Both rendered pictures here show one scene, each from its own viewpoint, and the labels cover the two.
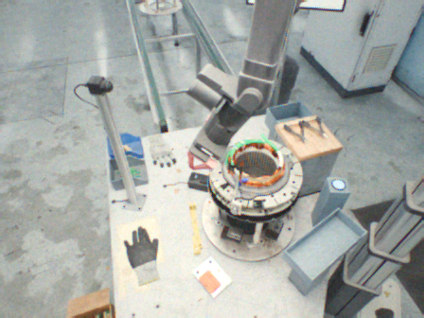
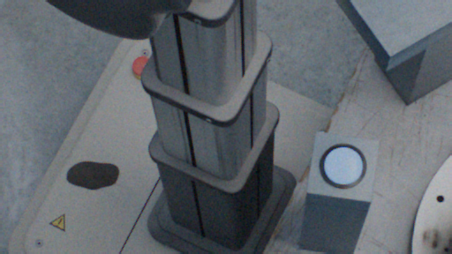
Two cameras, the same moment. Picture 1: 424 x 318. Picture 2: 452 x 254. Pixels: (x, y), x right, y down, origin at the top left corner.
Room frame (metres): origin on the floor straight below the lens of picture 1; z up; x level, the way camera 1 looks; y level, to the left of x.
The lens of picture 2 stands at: (1.05, -0.51, 2.18)
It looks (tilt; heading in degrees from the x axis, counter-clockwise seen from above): 71 degrees down; 179
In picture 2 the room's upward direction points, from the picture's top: 5 degrees clockwise
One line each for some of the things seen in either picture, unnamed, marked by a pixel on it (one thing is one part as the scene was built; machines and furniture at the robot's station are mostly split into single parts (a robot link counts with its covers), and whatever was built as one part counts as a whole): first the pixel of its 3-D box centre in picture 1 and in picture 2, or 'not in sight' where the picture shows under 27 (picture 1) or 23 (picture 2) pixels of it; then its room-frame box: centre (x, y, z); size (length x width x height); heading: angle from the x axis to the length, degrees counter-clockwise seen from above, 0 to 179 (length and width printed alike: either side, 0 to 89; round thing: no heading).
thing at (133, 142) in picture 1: (126, 147); not in sight; (1.08, 0.43, 0.82); 0.16 x 0.14 x 0.07; 107
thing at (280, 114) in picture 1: (284, 135); not in sight; (1.05, -0.33, 0.92); 0.17 x 0.11 x 0.28; 108
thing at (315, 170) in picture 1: (300, 161); not in sight; (0.90, -0.38, 0.91); 0.19 x 0.19 x 0.26; 18
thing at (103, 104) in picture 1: (120, 156); not in sight; (0.78, 0.34, 1.07); 0.03 x 0.03 x 0.57; 81
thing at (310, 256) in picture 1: (314, 261); (435, 20); (0.44, -0.34, 0.92); 0.25 x 0.11 x 0.28; 126
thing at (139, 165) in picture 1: (129, 171); not in sight; (0.92, 0.38, 0.82); 0.16 x 0.14 x 0.07; 105
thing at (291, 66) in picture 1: (273, 81); not in sight; (2.31, -0.53, 0.39); 0.39 x 0.39 x 0.35
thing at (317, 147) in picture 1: (308, 136); not in sight; (0.90, -0.38, 1.05); 0.20 x 0.19 x 0.02; 18
